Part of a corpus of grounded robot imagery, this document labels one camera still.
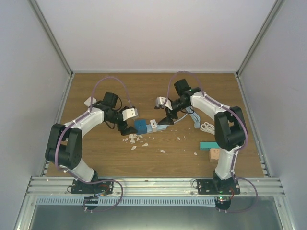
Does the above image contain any white square plug adapter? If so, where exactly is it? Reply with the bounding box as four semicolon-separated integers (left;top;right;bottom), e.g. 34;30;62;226
84;97;96;107

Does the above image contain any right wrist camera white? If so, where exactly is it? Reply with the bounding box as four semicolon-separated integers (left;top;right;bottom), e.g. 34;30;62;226
154;97;173;110

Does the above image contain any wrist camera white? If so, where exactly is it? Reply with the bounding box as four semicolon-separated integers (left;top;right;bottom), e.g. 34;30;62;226
154;97;173;110
122;108;139;121

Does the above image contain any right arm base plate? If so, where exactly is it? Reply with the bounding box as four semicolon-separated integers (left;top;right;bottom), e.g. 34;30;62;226
192;178;241;195

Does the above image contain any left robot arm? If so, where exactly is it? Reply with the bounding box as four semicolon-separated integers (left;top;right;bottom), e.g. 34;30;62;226
45;92;138;194

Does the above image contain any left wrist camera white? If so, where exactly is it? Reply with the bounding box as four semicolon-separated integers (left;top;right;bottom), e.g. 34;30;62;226
122;108;139;121

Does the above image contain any slotted cable duct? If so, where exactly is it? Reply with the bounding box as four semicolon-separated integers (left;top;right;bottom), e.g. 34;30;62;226
36;196;215;207

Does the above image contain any white coiled cable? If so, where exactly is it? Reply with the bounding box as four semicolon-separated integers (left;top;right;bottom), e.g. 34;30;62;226
200;122;216;134

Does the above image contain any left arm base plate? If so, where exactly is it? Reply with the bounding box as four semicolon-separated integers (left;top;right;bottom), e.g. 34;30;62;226
67;180;114;196

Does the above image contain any light blue power strip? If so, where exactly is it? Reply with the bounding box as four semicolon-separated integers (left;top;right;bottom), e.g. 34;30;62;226
146;124;167;134

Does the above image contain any pink cube adapter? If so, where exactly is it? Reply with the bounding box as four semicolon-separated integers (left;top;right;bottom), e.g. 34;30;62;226
209;148;220;162

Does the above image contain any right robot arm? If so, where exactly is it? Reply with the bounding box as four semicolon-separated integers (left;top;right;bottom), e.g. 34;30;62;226
155;79;248;194

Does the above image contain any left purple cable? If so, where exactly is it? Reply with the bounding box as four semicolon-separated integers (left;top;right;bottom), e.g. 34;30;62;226
54;75;135;179

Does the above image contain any dark blue cube adapter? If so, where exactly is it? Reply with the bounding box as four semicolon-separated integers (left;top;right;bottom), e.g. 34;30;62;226
134;119;147;135

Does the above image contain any aluminium front rail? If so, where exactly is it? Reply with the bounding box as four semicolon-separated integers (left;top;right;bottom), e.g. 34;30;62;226
26;177;285;197

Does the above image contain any teal power strip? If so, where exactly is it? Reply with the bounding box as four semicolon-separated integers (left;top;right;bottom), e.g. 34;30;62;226
199;141;219;151

